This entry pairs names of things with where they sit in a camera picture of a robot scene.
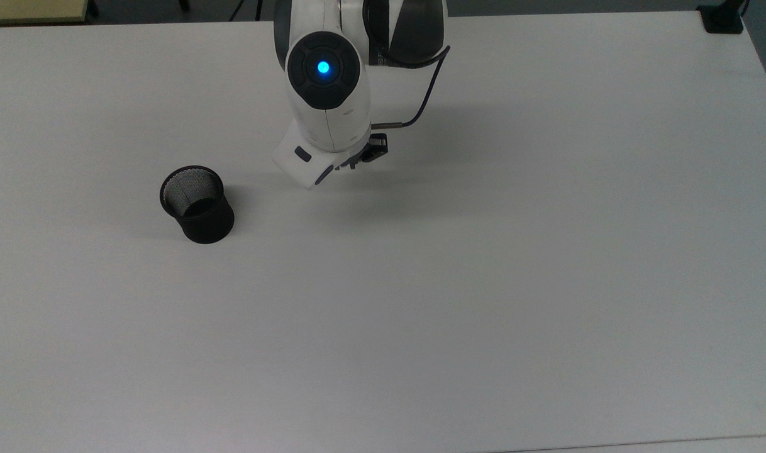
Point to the robot gripper body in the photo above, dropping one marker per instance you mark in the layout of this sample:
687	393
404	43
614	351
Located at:
301	157

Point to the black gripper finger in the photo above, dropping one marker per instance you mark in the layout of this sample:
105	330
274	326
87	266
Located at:
377	147

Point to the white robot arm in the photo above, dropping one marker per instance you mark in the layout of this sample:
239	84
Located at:
326	94

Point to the black mesh pen cup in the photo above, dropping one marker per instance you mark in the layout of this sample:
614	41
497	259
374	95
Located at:
208	220

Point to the yellowish wooden table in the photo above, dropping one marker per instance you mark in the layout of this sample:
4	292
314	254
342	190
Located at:
31	9

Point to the black table clamp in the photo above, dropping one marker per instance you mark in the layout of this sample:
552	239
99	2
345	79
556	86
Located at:
722	19

